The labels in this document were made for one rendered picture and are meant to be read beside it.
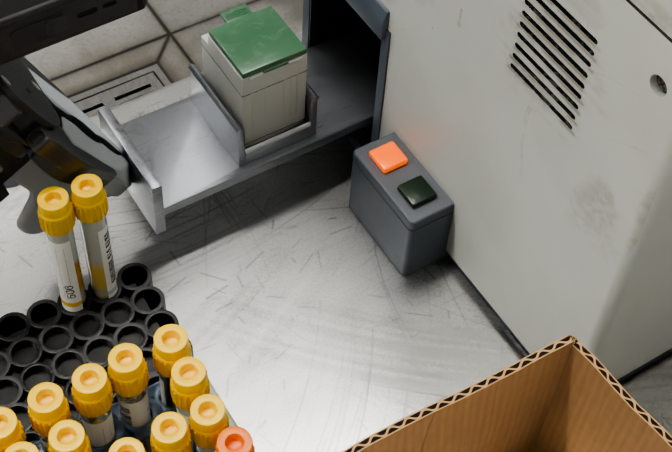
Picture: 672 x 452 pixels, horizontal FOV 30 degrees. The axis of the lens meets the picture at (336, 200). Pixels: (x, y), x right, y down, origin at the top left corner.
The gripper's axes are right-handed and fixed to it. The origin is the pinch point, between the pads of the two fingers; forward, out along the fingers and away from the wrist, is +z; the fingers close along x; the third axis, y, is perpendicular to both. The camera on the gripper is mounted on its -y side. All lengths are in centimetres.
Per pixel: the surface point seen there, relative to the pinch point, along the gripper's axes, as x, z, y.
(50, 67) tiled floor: -96, 93, 24
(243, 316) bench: 9.2, 5.3, 0.3
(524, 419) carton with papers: 25.4, -0.6, -8.8
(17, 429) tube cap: 15.7, -11.6, 6.8
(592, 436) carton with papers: 27.9, -0.8, -10.7
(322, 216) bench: 5.5, 8.9, -6.0
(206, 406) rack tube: 18.7, -8.0, 0.7
